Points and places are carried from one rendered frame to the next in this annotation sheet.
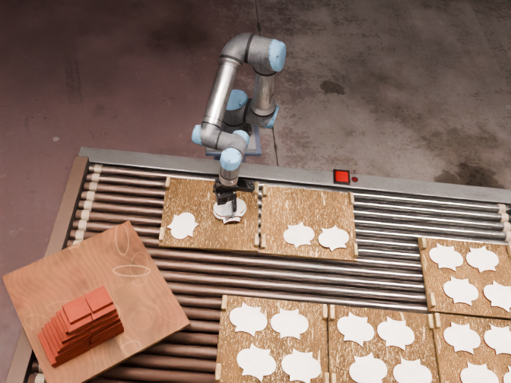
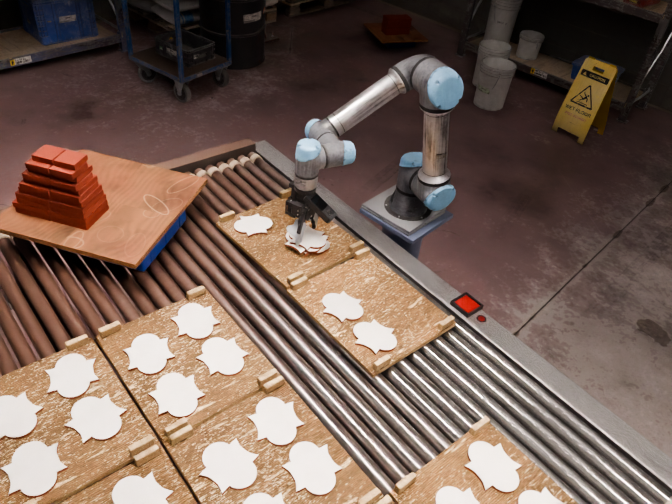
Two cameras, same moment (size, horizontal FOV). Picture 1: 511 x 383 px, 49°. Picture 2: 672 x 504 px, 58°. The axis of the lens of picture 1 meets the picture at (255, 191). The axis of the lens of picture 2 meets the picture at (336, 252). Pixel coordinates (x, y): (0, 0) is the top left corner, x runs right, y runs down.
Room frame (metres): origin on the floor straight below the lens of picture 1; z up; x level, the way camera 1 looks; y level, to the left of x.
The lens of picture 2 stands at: (0.45, -1.23, 2.25)
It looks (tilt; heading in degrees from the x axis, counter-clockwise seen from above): 40 degrees down; 52
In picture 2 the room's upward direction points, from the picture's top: 7 degrees clockwise
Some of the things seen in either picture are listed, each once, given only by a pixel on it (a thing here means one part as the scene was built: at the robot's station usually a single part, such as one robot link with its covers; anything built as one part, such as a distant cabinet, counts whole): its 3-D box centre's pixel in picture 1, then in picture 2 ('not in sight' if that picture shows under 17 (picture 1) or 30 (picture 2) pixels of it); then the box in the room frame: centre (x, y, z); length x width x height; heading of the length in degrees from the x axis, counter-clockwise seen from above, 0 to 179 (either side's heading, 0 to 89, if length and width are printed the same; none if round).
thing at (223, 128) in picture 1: (233, 122); (409, 196); (1.87, 0.16, 0.94); 0.15 x 0.15 x 0.10
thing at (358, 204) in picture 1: (303, 198); (399, 294); (1.52, -0.22, 0.90); 1.95 x 0.05 x 0.05; 95
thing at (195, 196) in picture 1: (211, 213); (290, 236); (1.34, 0.17, 0.93); 0.41 x 0.35 x 0.02; 98
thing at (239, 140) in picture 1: (233, 144); (334, 151); (1.45, 0.12, 1.27); 0.11 x 0.11 x 0.08; 82
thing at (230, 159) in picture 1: (230, 163); (308, 158); (1.35, 0.11, 1.28); 0.09 x 0.08 x 0.11; 172
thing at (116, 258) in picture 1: (95, 300); (105, 202); (0.81, 0.50, 1.03); 0.50 x 0.50 x 0.02; 41
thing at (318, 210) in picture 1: (308, 222); (370, 307); (1.38, -0.25, 0.93); 0.41 x 0.35 x 0.02; 96
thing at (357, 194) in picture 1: (303, 189); (410, 288); (1.57, -0.22, 0.90); 1.95 x 0.05 x 0.05; 95
